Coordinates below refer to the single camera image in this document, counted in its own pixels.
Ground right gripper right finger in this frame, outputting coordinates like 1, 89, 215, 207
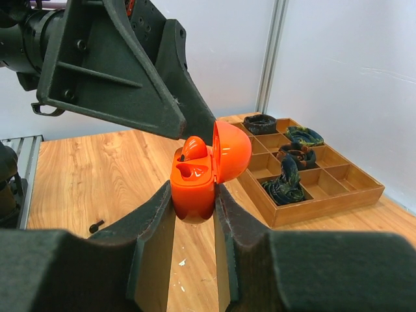
214, 187, 415, 311

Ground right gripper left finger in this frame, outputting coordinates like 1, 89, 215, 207
1, 183, 175, 311

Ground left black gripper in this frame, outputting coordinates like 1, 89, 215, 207
36, 0, 216, 140

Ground orange earbud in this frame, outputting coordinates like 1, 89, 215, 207
179, 136, 207, 162

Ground orange earbud charging case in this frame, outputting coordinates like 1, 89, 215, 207
170, 121, 252, 224

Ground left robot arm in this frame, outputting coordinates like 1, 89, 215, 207
1, 0, 216, 145

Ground black earbud lower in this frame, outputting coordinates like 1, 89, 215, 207
88, 220, 105, 234

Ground dark green rolled sock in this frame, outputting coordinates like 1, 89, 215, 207
261, 153, 305, 205

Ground wooden compartment tray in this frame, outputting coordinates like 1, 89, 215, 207
224, 117, 385, 228

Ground black orange rolled sock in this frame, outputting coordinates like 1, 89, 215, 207
278, 142, 317, 170

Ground black rolled sock left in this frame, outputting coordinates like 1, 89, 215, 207
243, 114, 277, 135

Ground green yellow rolled sock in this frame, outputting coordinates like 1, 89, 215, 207
285, 126, 324, 146

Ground aluminium frame post left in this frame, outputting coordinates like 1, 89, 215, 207
256, 0, 289, 113

